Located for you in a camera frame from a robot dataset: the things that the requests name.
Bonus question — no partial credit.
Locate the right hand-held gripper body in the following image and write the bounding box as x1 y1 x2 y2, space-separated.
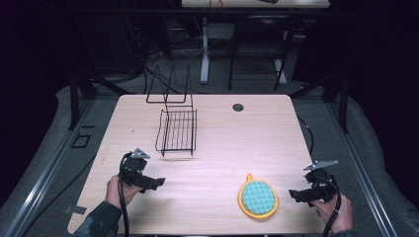
302 159 340 207

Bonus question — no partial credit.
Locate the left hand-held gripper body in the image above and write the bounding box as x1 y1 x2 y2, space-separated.
119 147 152 194

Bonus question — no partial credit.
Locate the person's left hand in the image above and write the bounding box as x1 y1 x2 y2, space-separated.
105 174 143 210

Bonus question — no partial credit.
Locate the person's right hand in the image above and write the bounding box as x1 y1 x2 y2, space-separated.
310 193 354 235

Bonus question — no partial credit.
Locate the teal and orange plate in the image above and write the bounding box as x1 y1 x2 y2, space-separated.
237 173 280 220

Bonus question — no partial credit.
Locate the grey tape strip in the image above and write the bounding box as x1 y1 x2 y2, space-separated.
63 204 88 215

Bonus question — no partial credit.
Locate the white-legged desk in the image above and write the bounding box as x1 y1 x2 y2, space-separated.
180 0 331 85

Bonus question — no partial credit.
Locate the black chair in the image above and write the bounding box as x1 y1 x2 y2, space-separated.
227 14 295 92

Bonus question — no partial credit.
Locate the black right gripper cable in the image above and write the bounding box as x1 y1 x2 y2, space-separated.
320 177 343 237

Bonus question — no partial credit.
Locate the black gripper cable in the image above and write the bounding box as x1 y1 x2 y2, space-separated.
320 177 343 237
118 152 130 237

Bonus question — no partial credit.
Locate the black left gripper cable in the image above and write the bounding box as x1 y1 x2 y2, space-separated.
118 152 130 237

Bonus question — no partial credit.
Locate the metal floor rail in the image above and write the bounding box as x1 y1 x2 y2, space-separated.
324 102 401 237
3 98 97 237

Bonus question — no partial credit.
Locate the black wire rack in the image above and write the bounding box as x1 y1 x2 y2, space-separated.
145 63 199 158

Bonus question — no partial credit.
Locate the black floor cable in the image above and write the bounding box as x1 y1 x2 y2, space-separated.
296 116 315 156
19 152 97 237

